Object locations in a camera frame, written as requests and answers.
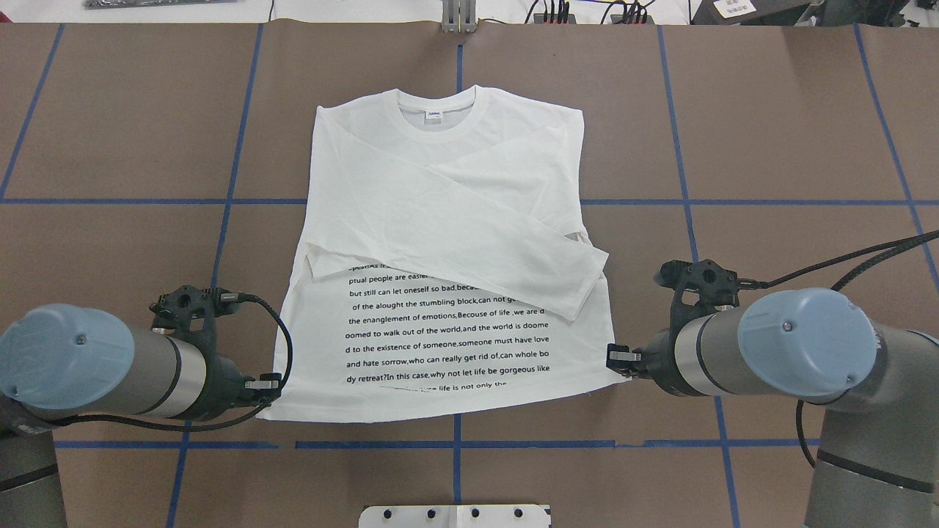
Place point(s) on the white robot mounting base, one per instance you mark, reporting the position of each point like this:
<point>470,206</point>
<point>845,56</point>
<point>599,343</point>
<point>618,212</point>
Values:
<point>473,515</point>

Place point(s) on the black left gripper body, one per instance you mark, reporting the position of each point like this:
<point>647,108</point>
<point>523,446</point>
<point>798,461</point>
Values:
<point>224,383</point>

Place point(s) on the aluminium frame post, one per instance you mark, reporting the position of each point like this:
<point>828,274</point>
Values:
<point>459,16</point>

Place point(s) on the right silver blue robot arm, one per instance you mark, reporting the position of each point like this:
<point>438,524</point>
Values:
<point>876,463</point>

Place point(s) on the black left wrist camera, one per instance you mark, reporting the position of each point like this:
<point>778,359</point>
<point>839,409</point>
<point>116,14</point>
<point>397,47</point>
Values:
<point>190,310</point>

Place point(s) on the upper orange black connector box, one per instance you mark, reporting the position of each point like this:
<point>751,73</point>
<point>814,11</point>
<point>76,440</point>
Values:
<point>550,12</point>

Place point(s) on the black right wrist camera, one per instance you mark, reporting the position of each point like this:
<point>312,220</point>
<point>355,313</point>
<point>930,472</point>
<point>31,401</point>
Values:
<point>715,285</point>

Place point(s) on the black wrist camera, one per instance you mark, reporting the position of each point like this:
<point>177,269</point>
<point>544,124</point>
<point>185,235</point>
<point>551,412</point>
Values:
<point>190,310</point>
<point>715,285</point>

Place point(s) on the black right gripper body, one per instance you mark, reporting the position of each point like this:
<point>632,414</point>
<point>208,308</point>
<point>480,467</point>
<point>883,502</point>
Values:
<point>659,359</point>

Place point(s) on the lower orange black connector box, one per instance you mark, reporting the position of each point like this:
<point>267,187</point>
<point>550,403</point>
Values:
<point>627,13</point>

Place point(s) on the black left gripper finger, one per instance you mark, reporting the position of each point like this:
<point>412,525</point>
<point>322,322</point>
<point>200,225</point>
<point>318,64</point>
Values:
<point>266,382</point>
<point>264,397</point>

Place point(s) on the orange black connector box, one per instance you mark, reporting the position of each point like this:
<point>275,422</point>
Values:
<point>550,12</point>
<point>627,13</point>

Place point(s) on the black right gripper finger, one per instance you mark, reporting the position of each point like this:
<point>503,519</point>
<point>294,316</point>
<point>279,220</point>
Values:
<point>622,356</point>
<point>630,371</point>

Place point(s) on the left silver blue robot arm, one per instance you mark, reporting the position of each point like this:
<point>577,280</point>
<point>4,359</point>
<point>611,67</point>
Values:
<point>65,365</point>

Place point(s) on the white long-sleeve printed shirt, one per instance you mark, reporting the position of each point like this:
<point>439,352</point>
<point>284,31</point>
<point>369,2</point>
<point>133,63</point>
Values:
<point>443,264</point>

